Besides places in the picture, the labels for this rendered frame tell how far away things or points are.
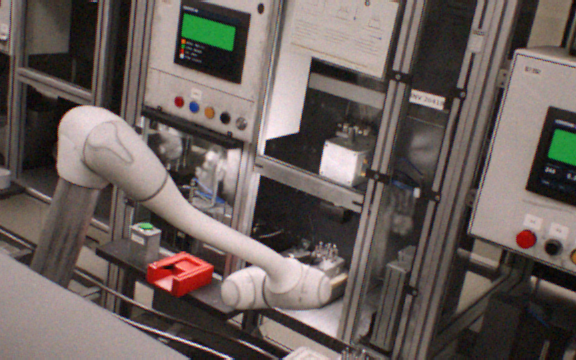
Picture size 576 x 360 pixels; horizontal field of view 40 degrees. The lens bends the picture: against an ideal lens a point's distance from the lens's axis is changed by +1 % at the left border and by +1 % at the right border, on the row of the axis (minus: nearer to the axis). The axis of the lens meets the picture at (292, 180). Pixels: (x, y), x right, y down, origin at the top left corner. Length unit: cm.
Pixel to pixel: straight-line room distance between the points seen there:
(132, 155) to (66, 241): 32
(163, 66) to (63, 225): 72
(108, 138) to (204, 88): 68
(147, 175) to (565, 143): 92
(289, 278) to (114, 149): 56
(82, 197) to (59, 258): 16
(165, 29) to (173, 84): 16
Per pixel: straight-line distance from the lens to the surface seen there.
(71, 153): 187
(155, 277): 238
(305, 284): 198
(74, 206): 191
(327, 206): 237
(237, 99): 227
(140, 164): 174
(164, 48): 243
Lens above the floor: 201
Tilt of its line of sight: 19 degrees down
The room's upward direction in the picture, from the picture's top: 10 degrees clockwise
